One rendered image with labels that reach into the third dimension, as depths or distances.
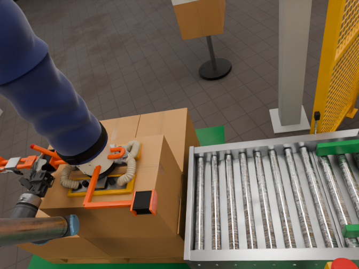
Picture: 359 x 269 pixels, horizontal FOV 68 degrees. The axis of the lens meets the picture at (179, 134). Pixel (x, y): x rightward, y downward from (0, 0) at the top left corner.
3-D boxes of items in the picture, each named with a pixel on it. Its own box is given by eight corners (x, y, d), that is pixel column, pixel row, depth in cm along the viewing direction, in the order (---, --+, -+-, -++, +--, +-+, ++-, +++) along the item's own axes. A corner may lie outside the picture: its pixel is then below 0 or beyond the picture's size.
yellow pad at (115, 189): (135, 174, 128) (132, 169, 125) (132, 193, 122) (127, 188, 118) (75, 180, 137) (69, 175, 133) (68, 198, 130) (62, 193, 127)
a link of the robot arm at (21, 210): (13, 239, 113) (-4, 230, 106) (25, 211, 121) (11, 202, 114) (32, 239, 112) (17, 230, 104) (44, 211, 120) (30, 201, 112)
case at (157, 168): (182, 174, 170) (163, 134, 141) (177, 237, 144) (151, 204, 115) (99, 180, 185) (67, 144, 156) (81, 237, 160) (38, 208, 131)
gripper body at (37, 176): (56, 176, 129) (46, 199, 121) (41, 178, 131) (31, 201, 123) (46, 168, 123) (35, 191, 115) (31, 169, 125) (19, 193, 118)
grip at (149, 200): (158, 194, 105) (154, 188, 102) (155, 215, 100) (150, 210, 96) (138, 196, 107) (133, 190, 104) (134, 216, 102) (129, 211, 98)
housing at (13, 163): (26, 161, 141) (21, 156, 138) (21, 172, 136) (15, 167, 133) (16, 162, 143) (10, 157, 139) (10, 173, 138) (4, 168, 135)
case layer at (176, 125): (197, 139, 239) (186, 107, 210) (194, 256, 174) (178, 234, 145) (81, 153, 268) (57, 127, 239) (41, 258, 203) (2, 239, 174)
